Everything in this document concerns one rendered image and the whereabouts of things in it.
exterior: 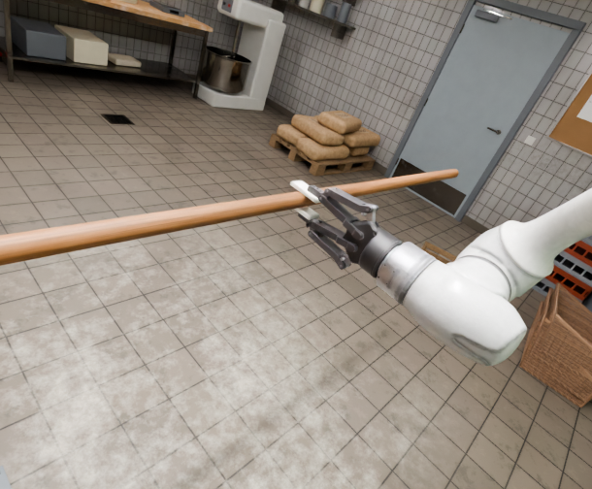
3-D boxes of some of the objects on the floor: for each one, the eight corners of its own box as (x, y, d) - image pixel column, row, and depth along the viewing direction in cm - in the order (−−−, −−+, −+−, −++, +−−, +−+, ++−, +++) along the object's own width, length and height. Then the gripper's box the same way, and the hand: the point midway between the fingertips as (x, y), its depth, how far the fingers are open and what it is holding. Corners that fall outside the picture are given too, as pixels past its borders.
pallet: (314, 176, 428) (318, 164, 420) (268, 145, 466) (271, 133, 458) (371, 170, 514) (376, 160, 507) (328, 144, 552) (331, 134, 545)
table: (6, 82, 369) (-1, -26, 323) (-18, 54, 407) (-28, -47, 361) (199, 99, 528) (213, 28, 482) (169, 79, 566) (179, 11, 520)
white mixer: (213, 109, 512) (236, -3, 445) (185, 90, 543) (204, -17, 476) (267, 113, 584) (294, 16, 517) (240, 96, 615) (262, 4, 548)
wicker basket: (507, 359, 260) (533, 331, 246) (519, 324, 303) (542, 299, 289) (581, 409, 240) (614, 382, 226) (583, 365, 284) (610, 340, 270)
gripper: (402, 224, 56) (291, 152, 68) (359, 304, 64) (267, 228, 76) (423, 217, 62) (318, 151, 73) (381, 291, 70) (292, 222, 81)
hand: (304, 199), depth 73 cm, fingers closed on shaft, 3 cm apart
